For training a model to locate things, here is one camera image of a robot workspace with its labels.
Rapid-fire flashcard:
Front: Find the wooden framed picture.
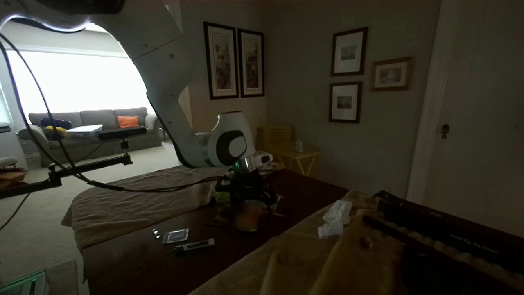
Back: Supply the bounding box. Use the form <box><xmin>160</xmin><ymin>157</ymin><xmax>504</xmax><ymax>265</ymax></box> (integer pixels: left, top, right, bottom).
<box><xmin>370</xmin><ymin>56</ymin><xmax>414</xmax><ymax>92</ymax></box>

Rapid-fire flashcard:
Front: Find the small white card packet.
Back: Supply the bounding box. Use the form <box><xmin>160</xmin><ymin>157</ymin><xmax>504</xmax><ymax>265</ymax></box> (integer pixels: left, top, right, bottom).
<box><xmin>160</xmin><ymin>226</ymin><xmax>191</xmax><ymax>246</ymax></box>

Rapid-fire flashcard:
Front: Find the white crumpled tissue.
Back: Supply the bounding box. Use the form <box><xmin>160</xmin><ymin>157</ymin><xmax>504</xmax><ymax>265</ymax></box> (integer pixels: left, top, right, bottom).
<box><xmin>317</xmin><ymin>198</ymin><xmax>353</xmax><ymax>241</ymax></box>

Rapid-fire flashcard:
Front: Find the yellow side table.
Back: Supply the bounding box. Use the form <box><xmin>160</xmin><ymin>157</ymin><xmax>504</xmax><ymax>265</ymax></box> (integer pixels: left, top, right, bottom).
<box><xmin>272</xmin><ymin>146</ymin><xmax>324</xmax><ymax>177</ymax></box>

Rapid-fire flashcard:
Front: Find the white door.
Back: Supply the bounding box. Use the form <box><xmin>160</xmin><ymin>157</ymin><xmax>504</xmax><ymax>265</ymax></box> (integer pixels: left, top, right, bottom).
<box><xmin>406</xmin><ymin>0</ymin><xmax>524</xmax><ymax>236</ymax></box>

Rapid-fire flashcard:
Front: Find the small black framed picture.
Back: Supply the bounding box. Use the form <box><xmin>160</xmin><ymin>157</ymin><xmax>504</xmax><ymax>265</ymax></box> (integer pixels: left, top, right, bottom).
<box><xmin>331</xmin><ymin>26</ymin><xmax>368</xmax><ymax>77</ymax></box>
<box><xmin>327</xmin><ymin>80</ymin><xmax>363</xmax><ymax>124</ymax></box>

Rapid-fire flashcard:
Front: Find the grey sofa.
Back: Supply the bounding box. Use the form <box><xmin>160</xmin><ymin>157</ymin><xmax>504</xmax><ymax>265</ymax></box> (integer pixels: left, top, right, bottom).
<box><xmin>18</xmin><ymin>106</ymin><xmax>165</xmax><ymax>165</ymax></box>

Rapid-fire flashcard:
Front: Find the green white marker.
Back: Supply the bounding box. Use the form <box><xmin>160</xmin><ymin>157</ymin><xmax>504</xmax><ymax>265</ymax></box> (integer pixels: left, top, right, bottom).
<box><xmin>172</xmin><ymin>238</ymin><xmax>216</xmax><ymax>252</ymax></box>

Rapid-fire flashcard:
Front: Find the black piano keyboard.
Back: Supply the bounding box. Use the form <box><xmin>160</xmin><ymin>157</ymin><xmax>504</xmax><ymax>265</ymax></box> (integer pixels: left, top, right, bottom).
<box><xmin>362</xmin><ymin>188</ymin><xmax>524</xmax><ymax>293</ymax></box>

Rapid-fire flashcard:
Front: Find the black stereo camera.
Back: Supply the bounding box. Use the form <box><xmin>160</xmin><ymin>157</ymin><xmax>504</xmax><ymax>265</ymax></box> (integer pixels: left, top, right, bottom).
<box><xmin>96</xmin><ymin>126</ymin><xmax>147</xmax><ymax>139</ymax></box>

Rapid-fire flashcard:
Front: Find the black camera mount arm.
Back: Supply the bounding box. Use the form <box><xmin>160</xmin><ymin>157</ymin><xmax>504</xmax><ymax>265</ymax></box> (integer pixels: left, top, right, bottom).
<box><xmin>0</xmin><ymin>138</ymin><xmax>134</xmax><ymax>200</ymax></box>

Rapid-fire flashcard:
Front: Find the orange cushion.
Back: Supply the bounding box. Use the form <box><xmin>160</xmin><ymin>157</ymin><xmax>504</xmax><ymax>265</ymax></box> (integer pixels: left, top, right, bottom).
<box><xmin>114</xmin><ymin>115</ymin><xmax>141</xmax><ymax>131</ymax></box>

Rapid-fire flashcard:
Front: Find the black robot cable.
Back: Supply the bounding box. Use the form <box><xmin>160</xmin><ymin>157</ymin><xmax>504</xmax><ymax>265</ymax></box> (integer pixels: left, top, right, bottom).
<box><xmin>0</xmin><ymin>31</ymin><xmax>219</xmax><ymax>231</ymax></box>

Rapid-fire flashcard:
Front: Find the yellow cushion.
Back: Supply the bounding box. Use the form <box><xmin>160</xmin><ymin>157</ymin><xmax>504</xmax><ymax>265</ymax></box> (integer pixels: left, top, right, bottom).
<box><xmin>42</xmin><ymin>124</ymin><xmax>70</xmax><ymax>141</ymax></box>

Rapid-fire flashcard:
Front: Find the olive towel under keyboard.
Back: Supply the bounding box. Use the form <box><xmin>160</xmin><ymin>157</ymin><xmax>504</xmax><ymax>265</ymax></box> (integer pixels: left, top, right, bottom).
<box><xmin>190</xmin><ymin>188</ymin><xmax>416</xmax><ymax>295</ymax></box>

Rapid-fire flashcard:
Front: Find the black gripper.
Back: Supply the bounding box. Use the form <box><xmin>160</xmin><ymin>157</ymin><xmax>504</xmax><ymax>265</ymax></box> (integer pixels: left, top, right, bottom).
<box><xmin>214</xmin><ymin>165</ymin><xmax>276</xmax><ymax>216</ymax></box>

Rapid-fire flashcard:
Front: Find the beige folded towel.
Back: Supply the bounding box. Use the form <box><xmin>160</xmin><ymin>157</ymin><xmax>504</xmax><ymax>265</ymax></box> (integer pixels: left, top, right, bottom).
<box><xmin>60</xmin><ymin>162</ymin><xmax>231</xmax><ymax>251</ymax></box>

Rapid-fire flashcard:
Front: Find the yellow-green tennis ball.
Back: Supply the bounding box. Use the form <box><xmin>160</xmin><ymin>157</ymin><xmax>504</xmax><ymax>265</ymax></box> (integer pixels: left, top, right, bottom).
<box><xmin>214</xmin><ymin>188</ymin><xmax>232</xmax><ymax>206</ymax></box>

